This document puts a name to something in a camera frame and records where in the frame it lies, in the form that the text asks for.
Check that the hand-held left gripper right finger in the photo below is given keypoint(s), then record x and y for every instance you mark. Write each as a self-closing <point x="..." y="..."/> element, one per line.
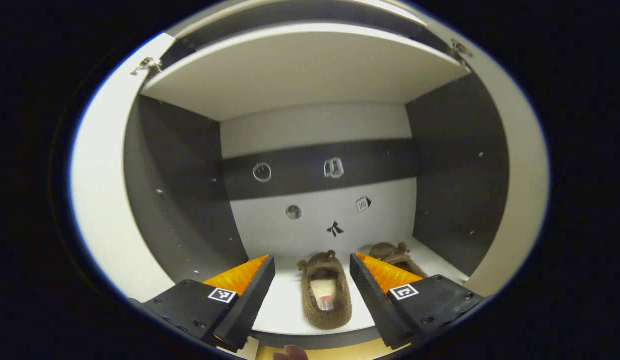
<point x="372" y="305"/>

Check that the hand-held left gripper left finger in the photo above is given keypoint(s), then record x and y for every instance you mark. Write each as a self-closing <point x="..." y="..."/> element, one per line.
<point x="250" y="305"/>

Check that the brown fluffy shoe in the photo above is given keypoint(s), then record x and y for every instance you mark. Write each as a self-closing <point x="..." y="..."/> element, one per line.
<point x="390" y="252"/>
<point x="340" y="300"/>

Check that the white cabinet door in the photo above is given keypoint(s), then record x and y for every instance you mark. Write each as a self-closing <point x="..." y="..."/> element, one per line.
<point x="525" y="175"/>
<point x="105" y="200"/>

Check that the white shoe cabinet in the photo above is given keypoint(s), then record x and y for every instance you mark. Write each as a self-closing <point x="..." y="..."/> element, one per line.
<point x="315" y="130"/>

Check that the white cabinet shelf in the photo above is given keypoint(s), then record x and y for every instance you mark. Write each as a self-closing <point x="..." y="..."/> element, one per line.
<point x="300" y="70"/>
<point x="285" y="310"/>

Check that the metal door hinge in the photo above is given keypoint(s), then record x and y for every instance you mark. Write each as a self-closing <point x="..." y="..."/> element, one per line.
<point x="147" y="65"/>
<point x="461" y="48"/>

